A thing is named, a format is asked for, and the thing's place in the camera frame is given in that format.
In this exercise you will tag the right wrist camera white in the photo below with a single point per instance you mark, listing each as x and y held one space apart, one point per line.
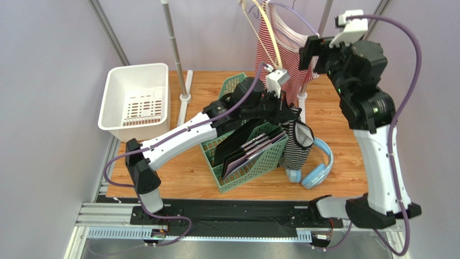
350 30

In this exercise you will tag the pink booklets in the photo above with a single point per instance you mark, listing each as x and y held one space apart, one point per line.
249 151

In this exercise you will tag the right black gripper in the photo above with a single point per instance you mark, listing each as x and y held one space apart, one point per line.
310 53

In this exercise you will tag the green plastic file organizer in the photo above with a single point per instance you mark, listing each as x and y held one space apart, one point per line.
262 164

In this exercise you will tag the left rack pole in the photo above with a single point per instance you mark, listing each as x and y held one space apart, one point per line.
171 34

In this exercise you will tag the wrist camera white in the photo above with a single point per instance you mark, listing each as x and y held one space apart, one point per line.
350 30
275 79

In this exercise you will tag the white plastic basket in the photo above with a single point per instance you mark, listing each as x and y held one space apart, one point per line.
136 102

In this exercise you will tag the cream wooden hanger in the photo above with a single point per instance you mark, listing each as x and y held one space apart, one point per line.
278 62

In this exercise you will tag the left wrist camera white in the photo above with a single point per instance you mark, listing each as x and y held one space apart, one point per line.
275 79

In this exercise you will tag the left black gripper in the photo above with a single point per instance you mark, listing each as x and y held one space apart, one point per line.
284 114

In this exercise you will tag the aluminium frame rail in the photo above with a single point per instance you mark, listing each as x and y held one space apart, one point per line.
188 228

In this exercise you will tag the red white striped tank top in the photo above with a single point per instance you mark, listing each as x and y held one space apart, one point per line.
289 43

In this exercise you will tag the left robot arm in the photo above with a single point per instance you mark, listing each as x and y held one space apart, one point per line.
237 113

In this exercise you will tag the blue headphones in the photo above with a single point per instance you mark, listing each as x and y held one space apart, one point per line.
319 173

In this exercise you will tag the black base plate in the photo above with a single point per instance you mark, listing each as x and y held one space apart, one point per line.
250 218

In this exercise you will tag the left white rack foot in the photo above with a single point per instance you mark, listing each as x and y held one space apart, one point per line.
184 104

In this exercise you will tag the black white striped tank top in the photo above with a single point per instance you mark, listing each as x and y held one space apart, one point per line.
299 143

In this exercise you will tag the black folder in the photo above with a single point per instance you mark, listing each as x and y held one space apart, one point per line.
242 135

